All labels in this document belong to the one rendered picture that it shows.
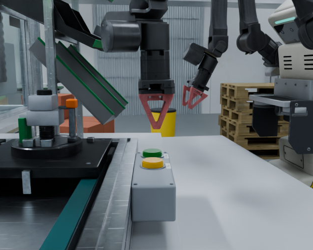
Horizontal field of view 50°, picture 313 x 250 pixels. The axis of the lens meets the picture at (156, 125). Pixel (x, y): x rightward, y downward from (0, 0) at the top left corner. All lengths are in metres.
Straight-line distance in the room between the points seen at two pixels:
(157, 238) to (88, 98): 0.46
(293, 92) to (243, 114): 3.09
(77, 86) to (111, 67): 7.10
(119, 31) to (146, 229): 0.35
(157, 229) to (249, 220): 0.17
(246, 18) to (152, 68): 0.74
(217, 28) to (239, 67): 7.40
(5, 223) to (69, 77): 0.48
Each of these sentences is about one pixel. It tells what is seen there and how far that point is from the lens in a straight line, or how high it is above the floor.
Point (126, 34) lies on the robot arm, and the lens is 0.62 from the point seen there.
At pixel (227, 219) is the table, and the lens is 0.67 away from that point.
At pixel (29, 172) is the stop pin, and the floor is 0.96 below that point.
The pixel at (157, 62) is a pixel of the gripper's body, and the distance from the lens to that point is 0.64.
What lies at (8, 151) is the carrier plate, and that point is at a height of 0.97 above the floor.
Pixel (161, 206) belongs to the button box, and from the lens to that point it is 0.54.
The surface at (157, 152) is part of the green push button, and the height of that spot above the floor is 0.97.
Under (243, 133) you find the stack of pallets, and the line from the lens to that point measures 4.31.
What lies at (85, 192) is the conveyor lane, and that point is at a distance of 0.55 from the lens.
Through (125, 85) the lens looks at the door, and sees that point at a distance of 8.03.
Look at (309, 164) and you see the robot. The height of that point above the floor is 0.84.
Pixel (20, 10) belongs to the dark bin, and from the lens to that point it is 0.99.
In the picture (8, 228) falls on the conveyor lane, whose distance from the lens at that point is 0.54.
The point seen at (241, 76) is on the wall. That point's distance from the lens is 8.71.
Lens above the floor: 1.14
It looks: 10 degrees down
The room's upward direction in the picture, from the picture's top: straight up
